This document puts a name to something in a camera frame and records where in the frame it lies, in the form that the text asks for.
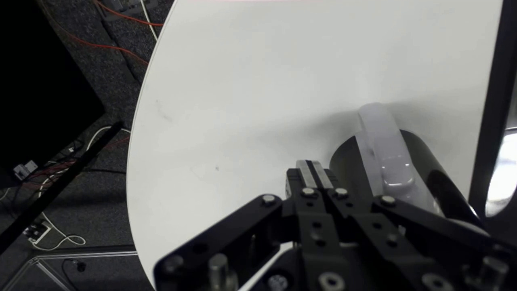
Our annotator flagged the white plate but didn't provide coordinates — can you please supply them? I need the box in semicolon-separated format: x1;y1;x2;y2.
485;129;517;219

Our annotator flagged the black cabinet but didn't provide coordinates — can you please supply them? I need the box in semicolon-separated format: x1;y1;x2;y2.
0;0;107;190

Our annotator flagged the black cup with white handle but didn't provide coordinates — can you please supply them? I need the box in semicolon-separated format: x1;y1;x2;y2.
329;102;485;228

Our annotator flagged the aluminium frame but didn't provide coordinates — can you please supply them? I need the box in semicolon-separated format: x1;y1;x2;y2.
0;245;139;291

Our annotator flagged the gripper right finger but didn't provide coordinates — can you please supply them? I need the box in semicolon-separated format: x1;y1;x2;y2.
310;160;517;291

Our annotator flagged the orange cable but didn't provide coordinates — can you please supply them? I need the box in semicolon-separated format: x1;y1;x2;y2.
94;0;164;27
37;0;150;66

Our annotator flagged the red cable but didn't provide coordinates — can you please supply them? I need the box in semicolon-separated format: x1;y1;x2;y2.
22;137;130;190

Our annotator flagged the grey plug connector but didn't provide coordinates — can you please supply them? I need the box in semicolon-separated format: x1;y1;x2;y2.
13;160;39;181

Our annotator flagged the white cable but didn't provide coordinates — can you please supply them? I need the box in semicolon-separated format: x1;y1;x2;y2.
24;126;132;252
139;0;159;42

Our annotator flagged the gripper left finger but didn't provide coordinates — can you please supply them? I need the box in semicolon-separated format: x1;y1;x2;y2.
153;160;349;291

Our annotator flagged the black bar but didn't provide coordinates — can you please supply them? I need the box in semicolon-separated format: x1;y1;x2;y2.
0;120;124;254

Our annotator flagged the white power strip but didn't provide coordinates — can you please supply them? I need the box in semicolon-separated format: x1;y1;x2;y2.
23;221;51;244

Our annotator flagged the black frame post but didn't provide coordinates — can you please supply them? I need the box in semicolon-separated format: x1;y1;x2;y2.
468;0;517;221

